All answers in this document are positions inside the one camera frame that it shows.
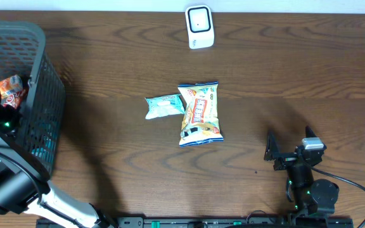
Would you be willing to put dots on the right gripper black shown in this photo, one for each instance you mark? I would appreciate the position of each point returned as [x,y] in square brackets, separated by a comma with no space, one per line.
[272,153]

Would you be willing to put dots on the yellow snack bag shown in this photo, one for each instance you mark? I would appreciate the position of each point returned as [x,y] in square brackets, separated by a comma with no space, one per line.
[200,124]

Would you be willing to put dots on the light teal wet wipes pack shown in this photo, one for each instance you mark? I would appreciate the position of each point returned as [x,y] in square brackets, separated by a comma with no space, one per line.
[164,106]

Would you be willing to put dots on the red-brown chocolate bar wrapper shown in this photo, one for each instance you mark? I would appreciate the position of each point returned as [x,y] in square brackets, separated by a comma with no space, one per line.
[15,100]

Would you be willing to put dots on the small orange snack pack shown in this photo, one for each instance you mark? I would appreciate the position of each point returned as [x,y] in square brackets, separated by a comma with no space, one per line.
[11,85]

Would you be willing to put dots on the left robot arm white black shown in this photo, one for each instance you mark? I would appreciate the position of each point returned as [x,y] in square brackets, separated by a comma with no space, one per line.
[25,185]

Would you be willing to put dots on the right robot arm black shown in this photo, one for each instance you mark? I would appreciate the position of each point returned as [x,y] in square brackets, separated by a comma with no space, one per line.
[311,196]

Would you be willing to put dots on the white barcode scanner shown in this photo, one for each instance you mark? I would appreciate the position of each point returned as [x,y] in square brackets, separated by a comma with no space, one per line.
[200,27]

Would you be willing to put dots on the grey plastic mesh basket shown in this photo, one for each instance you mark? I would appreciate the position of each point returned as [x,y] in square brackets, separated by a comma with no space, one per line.
[22,53]

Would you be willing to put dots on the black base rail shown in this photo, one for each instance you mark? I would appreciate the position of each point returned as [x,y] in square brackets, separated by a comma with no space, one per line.
[254,221]

